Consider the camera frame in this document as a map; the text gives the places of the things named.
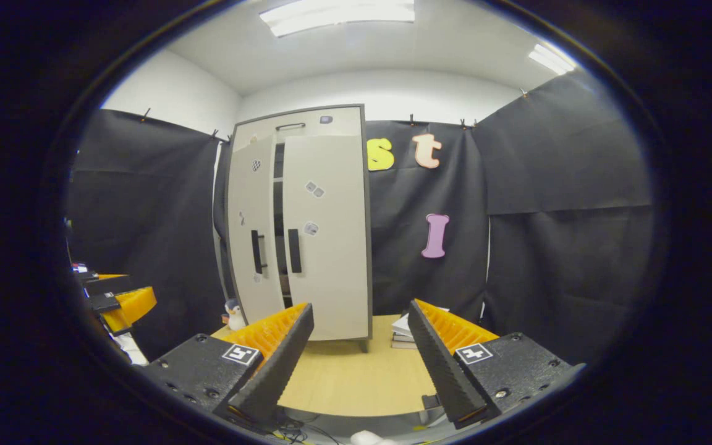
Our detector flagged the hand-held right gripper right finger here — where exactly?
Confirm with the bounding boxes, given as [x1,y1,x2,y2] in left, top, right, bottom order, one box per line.
[407,299,585,428]

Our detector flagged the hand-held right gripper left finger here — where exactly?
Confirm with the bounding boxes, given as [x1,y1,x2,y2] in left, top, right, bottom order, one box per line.
[140,303,315,426]

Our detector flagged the white cabinet door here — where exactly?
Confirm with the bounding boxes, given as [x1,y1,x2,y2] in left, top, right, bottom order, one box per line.
[282,134,370,342]
[226,135,286,325]

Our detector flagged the white shoe cabinet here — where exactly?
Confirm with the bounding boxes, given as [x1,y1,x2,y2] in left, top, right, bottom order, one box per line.
[225,104,374,353]

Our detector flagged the beige cabinet drawer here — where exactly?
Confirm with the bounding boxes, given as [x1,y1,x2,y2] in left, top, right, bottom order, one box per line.
[232,106,364,149]

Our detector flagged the white portrait cover book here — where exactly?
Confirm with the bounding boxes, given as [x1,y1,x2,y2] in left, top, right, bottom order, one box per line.
[393,307,449,337]

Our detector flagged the small penguin toy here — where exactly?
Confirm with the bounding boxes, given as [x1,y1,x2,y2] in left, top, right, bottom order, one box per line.
[221,299,247,332]

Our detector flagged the black backdrop cloth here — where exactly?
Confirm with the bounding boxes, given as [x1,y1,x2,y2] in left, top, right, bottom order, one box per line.
[66,68,656,365]

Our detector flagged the narrow ceiling light panel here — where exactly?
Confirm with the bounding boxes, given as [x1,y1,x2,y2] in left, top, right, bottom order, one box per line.
[528,42,578,76]

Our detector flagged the large ceiling light panel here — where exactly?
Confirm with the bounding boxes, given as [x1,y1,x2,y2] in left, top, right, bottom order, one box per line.
[259,0,417,38]

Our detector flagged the tangled cables under table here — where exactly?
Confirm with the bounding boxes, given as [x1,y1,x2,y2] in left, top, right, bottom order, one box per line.
[232,413,341,445]

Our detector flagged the black door handle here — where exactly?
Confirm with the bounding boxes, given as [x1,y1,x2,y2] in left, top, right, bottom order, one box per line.
[251,230,268,276]

